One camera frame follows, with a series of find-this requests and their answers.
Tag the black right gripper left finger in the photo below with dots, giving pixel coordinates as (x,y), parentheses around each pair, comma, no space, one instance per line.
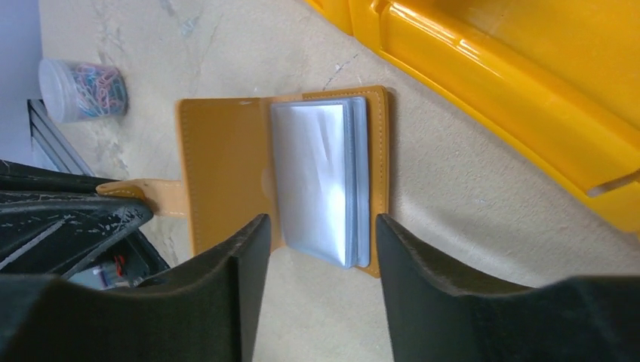
(205,309)

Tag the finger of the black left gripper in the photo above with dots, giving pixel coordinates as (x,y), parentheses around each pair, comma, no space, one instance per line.
(23,178)
(63,232)

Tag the clear jar of paper clips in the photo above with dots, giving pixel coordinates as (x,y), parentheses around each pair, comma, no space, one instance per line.
(80,91)

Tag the aluminium frame rail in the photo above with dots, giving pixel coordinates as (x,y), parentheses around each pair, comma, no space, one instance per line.
(50,149)

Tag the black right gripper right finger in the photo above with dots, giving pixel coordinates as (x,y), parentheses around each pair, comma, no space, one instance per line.
(440,309)

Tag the yellow plastic sorting bin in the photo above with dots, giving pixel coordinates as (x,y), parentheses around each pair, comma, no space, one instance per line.
(557,80)

